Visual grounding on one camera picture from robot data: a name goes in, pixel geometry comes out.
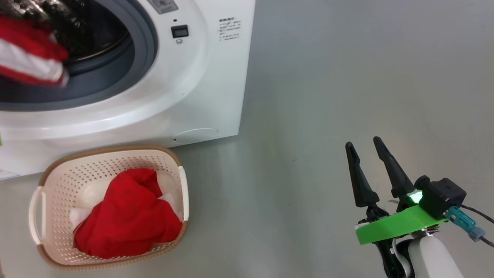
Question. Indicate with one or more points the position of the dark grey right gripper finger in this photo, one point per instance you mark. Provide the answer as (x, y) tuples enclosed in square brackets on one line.
[(364, 193), (399, 183)]

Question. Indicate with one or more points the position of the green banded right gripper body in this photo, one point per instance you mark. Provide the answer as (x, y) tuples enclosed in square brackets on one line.
[(397, 226)]

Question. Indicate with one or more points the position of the red garment with white lining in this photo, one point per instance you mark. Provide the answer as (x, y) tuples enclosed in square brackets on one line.
[(127, 216)]

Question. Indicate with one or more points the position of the red white striped garment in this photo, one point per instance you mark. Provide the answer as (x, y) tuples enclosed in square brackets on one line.
[(27, 38)]

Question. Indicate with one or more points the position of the white front-load washing machine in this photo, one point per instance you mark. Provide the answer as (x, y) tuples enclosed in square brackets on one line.
[(208, 96)]

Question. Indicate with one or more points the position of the black door latch socket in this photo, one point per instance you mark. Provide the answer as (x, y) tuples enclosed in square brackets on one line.
[(180, 31)]

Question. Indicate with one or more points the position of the cream perforated laundry basket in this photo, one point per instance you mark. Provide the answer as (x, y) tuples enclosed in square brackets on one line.
[(58, 181)]

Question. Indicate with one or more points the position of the washing machine steel drum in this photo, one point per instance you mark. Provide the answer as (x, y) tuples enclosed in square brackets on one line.
[(96, 34)]

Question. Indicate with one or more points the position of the round white filter cover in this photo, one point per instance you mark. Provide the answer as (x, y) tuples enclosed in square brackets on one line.
[(197, 136)]

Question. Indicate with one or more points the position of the black text decal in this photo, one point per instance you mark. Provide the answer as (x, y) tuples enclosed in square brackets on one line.
[(229, 29)]

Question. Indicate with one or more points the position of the grey warning sticker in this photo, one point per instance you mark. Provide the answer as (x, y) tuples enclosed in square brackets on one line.
[(163, 5)]

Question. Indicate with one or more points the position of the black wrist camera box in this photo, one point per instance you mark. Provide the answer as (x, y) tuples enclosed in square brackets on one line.
[(444, 195)]

